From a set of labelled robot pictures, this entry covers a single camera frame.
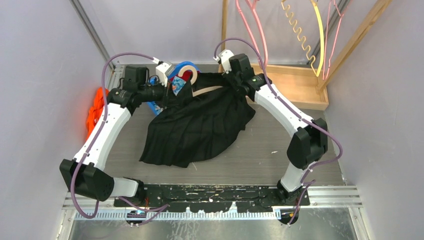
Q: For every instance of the wooden hanger with metal hook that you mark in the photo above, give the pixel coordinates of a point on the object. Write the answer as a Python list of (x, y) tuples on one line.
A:
[(301, 38)]

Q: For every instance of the black garment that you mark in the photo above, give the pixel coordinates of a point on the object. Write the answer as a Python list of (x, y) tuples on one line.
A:
[(198, 129)]

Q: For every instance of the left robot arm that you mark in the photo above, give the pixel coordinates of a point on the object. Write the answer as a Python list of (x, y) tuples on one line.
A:
[(84, 174)]

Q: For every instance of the pink wire hanger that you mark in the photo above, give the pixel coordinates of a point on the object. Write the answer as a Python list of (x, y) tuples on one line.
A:
[(336, 13)]

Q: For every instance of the blue floral garment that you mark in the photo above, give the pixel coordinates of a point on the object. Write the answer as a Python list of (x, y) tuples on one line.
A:
[(177, 84)]

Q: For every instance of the wooden rack post right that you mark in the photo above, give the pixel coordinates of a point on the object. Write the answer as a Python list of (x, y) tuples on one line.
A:
[(369, 20)]

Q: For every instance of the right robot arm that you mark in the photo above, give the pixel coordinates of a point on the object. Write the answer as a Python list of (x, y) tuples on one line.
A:
[(308, 139)]

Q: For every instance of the red pleated skirt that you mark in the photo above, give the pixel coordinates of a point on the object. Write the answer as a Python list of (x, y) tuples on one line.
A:
[(187, 76)]

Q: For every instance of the blue plastic bin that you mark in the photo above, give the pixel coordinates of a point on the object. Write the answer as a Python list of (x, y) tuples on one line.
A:
[(176, 72)]

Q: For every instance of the aluminium frame rail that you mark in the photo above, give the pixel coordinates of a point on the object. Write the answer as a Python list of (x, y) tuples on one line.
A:
[(90, 28)]

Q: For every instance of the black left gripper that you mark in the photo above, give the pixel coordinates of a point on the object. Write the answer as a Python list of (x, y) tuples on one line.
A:
[(166, 91)]

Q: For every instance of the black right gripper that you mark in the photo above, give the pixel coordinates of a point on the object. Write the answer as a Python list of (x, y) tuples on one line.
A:
[(227, 77)]

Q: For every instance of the orange cloth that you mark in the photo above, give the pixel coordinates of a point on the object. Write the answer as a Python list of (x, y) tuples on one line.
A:
[(95, 111)]

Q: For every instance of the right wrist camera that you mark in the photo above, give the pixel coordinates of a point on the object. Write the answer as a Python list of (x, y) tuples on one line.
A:
[(223, 58)]

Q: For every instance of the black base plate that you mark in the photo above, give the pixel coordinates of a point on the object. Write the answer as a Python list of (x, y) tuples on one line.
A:
[(213, 198)]

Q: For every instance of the wooden rack base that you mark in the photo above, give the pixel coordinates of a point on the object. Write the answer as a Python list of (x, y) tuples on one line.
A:
[(298, 85)]

